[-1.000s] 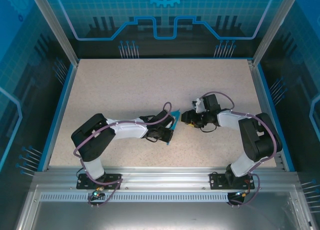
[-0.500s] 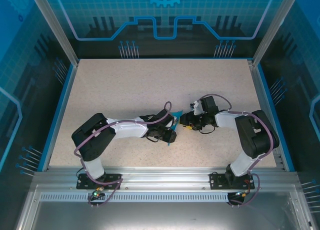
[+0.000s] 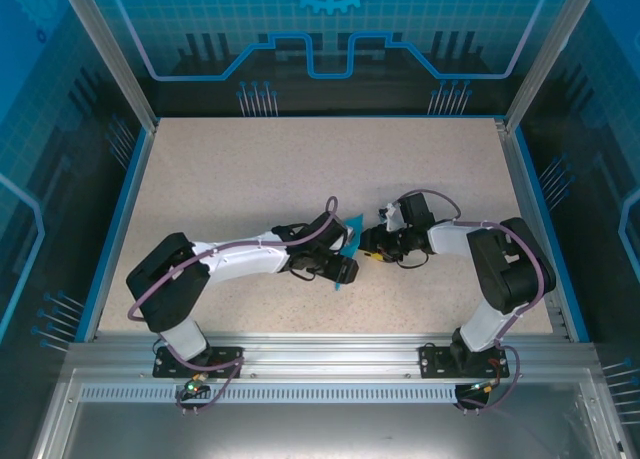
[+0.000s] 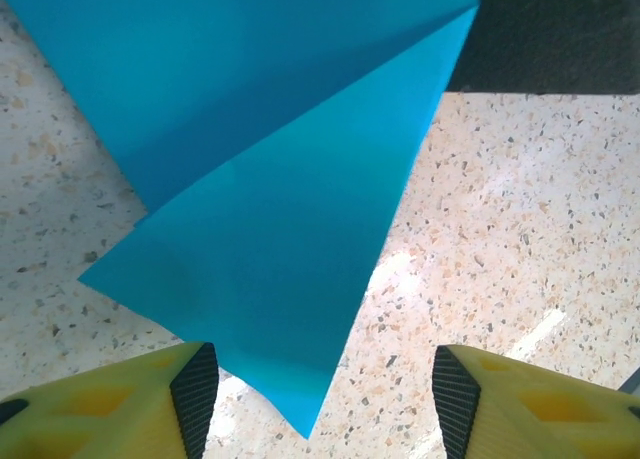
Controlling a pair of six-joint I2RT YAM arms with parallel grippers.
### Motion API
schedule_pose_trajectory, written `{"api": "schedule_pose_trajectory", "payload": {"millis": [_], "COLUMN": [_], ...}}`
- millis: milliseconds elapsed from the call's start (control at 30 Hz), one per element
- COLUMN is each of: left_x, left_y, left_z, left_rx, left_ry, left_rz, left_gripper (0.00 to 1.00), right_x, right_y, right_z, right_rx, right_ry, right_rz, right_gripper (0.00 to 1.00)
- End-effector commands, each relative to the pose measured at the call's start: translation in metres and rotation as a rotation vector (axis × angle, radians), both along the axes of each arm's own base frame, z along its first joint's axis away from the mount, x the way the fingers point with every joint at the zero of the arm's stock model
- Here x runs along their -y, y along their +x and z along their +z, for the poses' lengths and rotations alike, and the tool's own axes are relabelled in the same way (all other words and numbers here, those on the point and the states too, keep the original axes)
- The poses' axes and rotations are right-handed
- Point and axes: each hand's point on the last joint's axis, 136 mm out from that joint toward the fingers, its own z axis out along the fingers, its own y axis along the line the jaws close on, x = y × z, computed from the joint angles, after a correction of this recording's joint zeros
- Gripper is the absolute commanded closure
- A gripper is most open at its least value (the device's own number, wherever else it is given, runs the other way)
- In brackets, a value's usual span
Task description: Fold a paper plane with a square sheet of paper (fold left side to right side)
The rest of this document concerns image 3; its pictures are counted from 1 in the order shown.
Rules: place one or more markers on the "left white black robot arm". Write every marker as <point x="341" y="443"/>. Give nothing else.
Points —
<point x="240" y="259"/>

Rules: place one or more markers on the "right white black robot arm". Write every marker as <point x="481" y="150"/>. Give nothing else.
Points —
<point x="500" y="279"/>

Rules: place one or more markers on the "wide aluminium base rail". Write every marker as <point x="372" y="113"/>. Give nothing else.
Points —
<point x="330" y="354"/>

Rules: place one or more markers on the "grey metal tray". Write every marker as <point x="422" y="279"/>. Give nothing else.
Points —
<point x="320" y="429"/>

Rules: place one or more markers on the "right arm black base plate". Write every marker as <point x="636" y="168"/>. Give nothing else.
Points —
<point x="431" y="361"/>

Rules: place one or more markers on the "blue table edge strip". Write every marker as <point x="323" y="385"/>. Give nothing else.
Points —
<point x="545" y="219"/>
<point x="122" y="219"/>

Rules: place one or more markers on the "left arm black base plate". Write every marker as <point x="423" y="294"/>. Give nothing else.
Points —
<point x="162" y="369"/>

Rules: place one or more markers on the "aluminium side rail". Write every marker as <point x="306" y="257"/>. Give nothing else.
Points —
<point x="512" y="154"/>

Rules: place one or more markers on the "blue cloth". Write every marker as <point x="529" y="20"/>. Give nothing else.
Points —
<point x="357" y="223"/>

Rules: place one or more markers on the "aluminium frame post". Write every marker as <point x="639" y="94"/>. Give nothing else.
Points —
<point x="547" y="54"/>
<point x="110" y="54"/>

